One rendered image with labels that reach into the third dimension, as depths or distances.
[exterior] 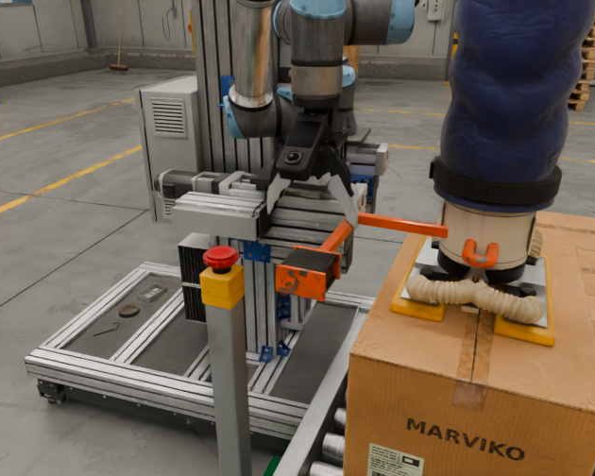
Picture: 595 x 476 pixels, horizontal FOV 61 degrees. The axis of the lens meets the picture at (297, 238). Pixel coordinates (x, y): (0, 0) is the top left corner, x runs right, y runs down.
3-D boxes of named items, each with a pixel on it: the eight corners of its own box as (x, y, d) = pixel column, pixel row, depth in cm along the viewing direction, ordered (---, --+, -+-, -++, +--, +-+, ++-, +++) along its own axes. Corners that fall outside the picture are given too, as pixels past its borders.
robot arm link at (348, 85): (319, 108, 185) (320, 68, 179) (324, 101, 197) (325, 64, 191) (352, 109, 183) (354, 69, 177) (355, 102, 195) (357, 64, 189)
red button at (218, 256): (229, 280, 99) (227, 263, 97) (197, 274, 101) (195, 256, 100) (245, 264, 105) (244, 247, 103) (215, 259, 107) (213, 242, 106)
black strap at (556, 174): (560, 213, 84) (566, 191, 83) (419, 195, 92) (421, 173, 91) (555, 174, 103) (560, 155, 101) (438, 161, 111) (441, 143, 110)
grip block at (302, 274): (324, 302, 82) (324, 275, 80) (275, 291, 85) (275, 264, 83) (340, 278, 89) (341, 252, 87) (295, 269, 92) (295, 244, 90)
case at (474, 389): (554, 585, 91) (614, 416, 74) (340, 509, 104) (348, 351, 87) (543, 376, 141) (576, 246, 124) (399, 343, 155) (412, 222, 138)
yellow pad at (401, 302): (441, 323, 95) (445, 300, 93) (388, 312, 98) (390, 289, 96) (463, 248, 123) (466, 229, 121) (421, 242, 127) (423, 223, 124)
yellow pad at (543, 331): (553, 348, 88) (560, 324, 86) (492, 334, 92) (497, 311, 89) (549, 263, 116) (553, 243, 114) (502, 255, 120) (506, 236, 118)
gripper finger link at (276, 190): (281, 205, 89) (311, 167, 84) (266, 217, 84) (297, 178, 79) (268, 194, 89) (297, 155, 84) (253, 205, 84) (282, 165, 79)
